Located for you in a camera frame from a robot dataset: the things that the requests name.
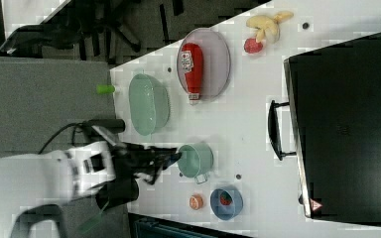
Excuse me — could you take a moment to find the green plastic colander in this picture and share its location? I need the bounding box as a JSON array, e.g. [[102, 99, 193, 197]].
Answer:
[[128, 73, 170, 136]]

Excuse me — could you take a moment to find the red plush strawberry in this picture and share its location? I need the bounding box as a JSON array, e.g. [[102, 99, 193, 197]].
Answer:
[[244, 38, 263, 54]]

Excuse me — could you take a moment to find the black office chair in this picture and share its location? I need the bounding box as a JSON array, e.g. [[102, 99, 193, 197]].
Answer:
[[0, 0, 141, 55]]

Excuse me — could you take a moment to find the grey oval plate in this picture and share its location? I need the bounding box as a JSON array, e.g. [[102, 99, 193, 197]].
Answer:
[[177, 28, 231, 101]]

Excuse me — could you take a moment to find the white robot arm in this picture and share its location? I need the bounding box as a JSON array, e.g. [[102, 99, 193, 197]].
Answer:
[[0, 141, 182, 238]]

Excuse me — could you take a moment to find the yellow plush banana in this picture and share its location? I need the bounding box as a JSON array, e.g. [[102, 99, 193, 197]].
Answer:
[[246, 11, 294, 44]]

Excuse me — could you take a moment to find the green cap peg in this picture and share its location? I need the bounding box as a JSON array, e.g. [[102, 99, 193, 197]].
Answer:
[[96, 84, 116, 94]]

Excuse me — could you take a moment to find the orange slice toy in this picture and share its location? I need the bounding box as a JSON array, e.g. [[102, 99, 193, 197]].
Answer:
[[189, 194, 203, 210]]

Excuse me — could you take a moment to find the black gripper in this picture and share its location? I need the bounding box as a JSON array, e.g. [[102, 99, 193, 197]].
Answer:
[[110, 143, 182, 185]]

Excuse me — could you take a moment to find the blue bowl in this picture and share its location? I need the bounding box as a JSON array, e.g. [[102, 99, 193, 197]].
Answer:
[[209, 185, 243, 220]]

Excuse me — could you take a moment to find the black cylinder post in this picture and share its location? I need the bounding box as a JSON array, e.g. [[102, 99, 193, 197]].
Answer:
[[83, 119, 126, 134]]

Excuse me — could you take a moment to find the green metal cup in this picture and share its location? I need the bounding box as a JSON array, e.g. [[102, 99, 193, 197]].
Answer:
[[178, 143, 213, 184]]

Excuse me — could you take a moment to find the small red strawberry toy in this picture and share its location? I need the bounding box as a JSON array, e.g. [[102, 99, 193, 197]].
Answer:
[[220, 192, 232, 205]]

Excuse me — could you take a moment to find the red plush ketchup bottle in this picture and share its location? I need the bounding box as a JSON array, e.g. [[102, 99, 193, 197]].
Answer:
[[180, 43, 203, 105]]

